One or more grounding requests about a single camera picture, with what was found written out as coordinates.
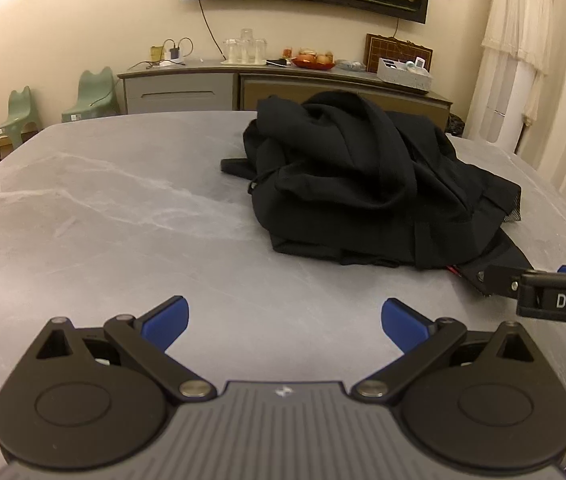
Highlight brown wooden grid board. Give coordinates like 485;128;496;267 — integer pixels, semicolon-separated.
365;33;434;73

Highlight long grey brown sideboard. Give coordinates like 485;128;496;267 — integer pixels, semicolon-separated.
117;59;452;131

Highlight green plastic chair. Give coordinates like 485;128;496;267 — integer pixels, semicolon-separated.
0;86;41;161
61;66;121;122

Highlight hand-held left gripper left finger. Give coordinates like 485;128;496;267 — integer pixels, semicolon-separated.
28;296;216;403

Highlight white charger with cables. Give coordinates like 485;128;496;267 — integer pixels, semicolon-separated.
128;37;196;70

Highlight white standing air conditioner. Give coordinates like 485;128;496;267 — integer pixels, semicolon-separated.
465;60;536;153

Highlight black pants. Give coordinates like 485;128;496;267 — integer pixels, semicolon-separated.
220;90;534;297

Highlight tray of clear glass cups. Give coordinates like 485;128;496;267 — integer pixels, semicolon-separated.
221;29;268;66

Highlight red plate of fruit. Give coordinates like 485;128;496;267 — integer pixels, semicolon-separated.
290;49;338;70

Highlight dark wall cable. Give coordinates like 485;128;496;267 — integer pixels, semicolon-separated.
198;0;227;59

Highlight grey desk organizer box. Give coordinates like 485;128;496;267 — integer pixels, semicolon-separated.
377;57;434;92

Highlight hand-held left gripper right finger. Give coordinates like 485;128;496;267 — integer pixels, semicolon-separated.
350;298;536;405

